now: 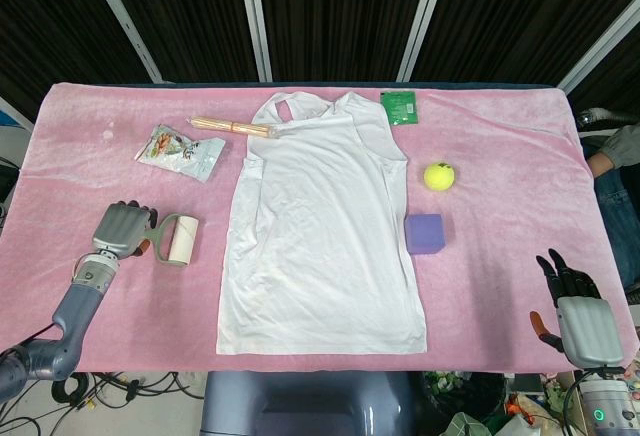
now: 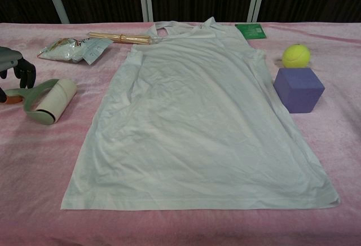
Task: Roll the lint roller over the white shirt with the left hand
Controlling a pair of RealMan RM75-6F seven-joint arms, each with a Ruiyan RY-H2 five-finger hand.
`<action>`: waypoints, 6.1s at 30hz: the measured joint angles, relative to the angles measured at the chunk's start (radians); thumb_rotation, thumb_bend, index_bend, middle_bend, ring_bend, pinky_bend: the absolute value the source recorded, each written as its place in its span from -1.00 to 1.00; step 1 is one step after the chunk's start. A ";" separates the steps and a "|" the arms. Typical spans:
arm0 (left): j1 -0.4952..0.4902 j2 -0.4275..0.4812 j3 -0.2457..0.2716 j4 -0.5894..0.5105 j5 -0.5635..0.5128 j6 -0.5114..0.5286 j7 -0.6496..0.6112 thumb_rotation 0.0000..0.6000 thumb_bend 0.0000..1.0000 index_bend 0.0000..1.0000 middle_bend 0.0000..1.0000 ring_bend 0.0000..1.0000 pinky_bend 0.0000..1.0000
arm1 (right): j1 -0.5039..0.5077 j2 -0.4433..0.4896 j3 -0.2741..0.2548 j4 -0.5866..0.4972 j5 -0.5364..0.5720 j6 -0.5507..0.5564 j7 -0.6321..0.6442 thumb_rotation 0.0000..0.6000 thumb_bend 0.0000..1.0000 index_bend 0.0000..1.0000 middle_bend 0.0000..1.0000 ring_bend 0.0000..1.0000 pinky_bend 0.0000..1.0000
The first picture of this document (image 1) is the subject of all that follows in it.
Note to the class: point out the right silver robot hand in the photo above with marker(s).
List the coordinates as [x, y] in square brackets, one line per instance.
[585, 318]

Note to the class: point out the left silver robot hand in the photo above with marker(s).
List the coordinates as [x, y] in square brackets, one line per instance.
[116, 230]

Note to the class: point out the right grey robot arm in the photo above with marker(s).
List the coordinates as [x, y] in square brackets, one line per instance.
[602, 401]

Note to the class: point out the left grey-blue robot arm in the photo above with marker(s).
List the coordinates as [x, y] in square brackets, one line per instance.
[65, 313]

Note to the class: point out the white sleeveless shirt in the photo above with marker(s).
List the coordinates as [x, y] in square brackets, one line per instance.
[325, 221]

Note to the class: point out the pink fleece table cloth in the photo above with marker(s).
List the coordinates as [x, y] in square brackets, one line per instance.
[125, 191]

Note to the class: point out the white snack packet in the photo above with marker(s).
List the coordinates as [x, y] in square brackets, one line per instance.
[180, 152]

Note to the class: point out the seated person in jeans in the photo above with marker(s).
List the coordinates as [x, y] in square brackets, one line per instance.
[617, 191]

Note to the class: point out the bundle of wooden sticks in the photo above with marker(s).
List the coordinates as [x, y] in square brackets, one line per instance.
[232, 127]

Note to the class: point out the purple foam cube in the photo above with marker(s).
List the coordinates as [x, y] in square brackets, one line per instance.
[425, 234]

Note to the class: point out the yellow tennis ball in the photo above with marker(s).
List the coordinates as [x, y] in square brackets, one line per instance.
[439, 176]

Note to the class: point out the grey-blue robot torso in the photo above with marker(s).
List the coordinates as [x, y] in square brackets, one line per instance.
[307, 403]

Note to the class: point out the green foil sachet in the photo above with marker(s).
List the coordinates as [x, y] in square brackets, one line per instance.
[400, 108]

